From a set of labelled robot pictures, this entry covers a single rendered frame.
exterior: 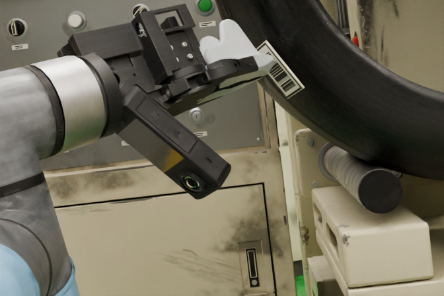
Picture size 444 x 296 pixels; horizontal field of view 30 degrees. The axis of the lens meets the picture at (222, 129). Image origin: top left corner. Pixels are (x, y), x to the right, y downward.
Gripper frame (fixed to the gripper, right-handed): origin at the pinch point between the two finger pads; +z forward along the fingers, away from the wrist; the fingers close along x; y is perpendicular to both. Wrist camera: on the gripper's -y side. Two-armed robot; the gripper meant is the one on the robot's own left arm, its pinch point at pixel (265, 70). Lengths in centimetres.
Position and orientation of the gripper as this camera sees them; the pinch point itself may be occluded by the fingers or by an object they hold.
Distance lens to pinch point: 81.5
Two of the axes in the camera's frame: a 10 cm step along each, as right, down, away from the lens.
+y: -4.2, -9.0, 1.3
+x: -5.2, 3.6, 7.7
